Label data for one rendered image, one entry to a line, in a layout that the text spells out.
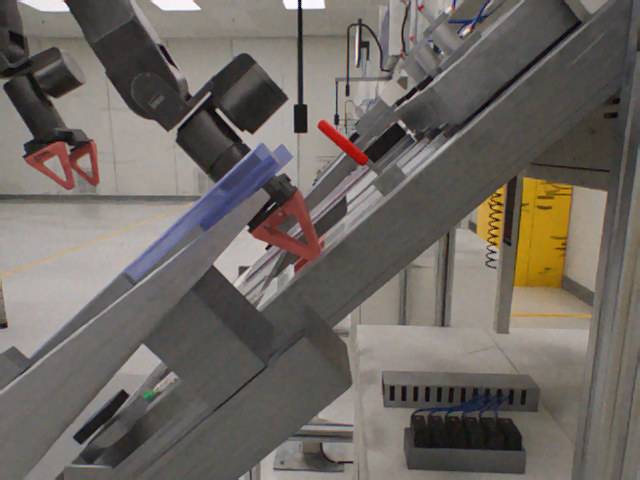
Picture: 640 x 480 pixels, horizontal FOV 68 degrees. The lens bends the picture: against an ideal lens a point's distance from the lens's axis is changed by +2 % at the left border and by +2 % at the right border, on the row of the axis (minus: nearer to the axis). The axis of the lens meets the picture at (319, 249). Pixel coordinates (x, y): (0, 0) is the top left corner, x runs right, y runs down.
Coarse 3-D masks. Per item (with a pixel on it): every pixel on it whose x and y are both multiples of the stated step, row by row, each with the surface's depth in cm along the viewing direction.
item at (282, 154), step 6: (282, 144) 30; (276, 150) 30; (282, 150) 30; (288, 150) 30; (276, 156) 30; (282, 156) 30; (288, 156) 30; (282, 162) 30; (288, 162) 30; (276, 168) 30; (264, 180) 30; (258, 186) 30; (252, 192) 30
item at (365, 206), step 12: (444, 132) 51; (432, 144) 52; (420, 156) 52; (408, 168) 52; (360, 204) 54; (372, 204) 53; (348, 216) 54; (360, 216) 54; (336, 228) 54; (324, 240) 55; (300, 264) 55; (288, 276) 56; (276, 288) 56; (264, 300) 56
